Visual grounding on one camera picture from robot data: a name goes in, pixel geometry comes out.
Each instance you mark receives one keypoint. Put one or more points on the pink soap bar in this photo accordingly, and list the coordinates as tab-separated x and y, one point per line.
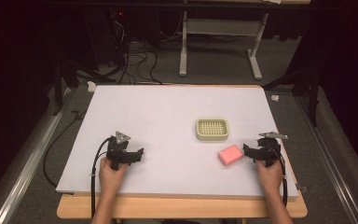
231	155

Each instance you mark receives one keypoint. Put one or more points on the cream soap dish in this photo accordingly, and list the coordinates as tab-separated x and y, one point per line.
212	129

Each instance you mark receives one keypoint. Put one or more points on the person's left hand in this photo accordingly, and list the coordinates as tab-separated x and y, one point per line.
112	179

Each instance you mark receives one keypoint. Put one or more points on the white foam board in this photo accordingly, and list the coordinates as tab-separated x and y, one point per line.
167	124

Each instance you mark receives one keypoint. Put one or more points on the aluminium floor rail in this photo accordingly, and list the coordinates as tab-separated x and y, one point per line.
28	161
335	161

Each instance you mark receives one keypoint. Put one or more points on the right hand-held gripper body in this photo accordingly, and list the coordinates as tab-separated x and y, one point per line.
268	149

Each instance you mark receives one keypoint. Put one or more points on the black metal stand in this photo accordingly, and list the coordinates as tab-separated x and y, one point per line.
59	84
312	90

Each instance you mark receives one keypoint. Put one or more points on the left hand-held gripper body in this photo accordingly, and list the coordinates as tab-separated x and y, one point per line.
118	152

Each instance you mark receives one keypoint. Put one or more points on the dark computer tower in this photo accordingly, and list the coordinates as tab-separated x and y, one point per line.
118	34

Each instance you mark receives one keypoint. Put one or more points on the person's right hand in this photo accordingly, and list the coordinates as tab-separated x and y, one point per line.
269	179

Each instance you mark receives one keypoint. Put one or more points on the wooden table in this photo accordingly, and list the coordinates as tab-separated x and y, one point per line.
183	207

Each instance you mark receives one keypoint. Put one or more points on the white metal desk frame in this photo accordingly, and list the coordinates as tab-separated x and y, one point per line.
223	26

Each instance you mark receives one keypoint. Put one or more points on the crumpled white paper scrap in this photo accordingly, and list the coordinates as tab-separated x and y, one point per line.
91	86
275	98

